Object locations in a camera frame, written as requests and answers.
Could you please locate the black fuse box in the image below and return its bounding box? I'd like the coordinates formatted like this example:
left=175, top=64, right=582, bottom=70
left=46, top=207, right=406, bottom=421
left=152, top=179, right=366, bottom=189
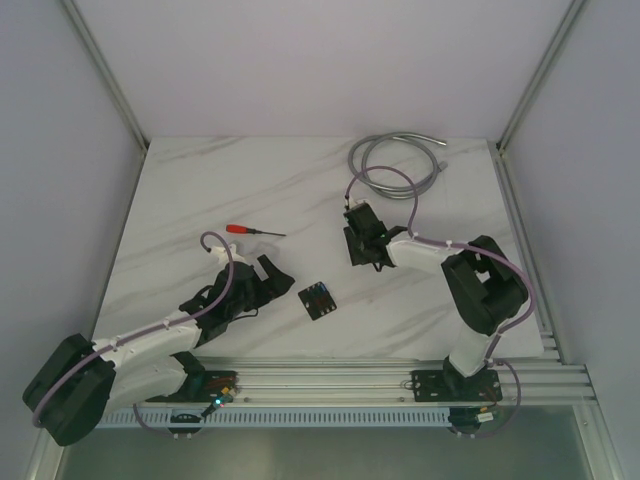
left=298, top=282, right=337, bottom=321

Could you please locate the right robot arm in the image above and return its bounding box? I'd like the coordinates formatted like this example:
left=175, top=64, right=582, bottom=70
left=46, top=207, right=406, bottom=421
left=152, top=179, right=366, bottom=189
left=343, top=199, right=533, bottom=399

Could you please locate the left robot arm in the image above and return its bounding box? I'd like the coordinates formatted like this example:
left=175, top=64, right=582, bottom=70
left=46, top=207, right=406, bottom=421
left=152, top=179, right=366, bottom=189
left=22, top=255, right=295, bottom=446

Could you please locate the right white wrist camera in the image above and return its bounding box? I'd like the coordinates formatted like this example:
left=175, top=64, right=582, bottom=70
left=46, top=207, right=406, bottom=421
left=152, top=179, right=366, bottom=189
left=345, top=197, right=368, bottom=210

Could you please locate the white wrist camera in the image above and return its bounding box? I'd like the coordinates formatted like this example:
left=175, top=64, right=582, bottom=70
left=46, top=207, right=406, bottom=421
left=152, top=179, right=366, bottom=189
left=208, top=244, right=247, bottom=268
left=345, top=197, right=368, bottom=210

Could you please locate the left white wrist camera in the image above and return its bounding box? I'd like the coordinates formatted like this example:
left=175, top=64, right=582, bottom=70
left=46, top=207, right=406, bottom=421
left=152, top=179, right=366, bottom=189
left=208, top=244, right=247, bottom=268

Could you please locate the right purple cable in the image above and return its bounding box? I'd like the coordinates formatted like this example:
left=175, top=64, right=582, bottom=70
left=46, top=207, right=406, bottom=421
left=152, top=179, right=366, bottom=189
left=344, top=165, right=535, bottom=441

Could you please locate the red handled screwdriver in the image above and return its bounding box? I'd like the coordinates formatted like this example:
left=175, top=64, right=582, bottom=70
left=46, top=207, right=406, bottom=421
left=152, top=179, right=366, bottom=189
left=225, top=224, right=285, bottom=237

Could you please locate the coiled grey metal hose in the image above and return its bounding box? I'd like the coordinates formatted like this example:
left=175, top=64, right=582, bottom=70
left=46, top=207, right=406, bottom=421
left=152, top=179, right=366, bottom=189
left=347, top=131, right=450, bottom=202

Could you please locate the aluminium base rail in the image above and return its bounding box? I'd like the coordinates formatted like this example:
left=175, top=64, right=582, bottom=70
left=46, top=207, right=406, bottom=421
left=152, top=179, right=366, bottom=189
left=200, top=357, right=597, bottom=407

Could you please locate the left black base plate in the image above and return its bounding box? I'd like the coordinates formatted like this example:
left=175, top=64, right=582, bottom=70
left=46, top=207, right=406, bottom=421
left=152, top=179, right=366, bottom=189
left=148, top=370, right=237, bottom=403

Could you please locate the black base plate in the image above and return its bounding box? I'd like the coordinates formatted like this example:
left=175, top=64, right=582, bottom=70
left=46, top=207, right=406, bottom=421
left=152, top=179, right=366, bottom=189
left=408, top=369, right=503, bottom=403
left=148, top=370, right=237, bottom=403

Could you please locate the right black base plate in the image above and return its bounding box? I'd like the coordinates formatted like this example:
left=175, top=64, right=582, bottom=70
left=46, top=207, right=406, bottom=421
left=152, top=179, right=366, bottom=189
left=408, top=369, right=503, bottom=403

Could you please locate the slotted grey cable duct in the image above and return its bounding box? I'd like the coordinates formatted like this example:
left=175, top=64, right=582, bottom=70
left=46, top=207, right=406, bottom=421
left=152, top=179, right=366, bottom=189
left=98, top=405, right=451, bottom=429

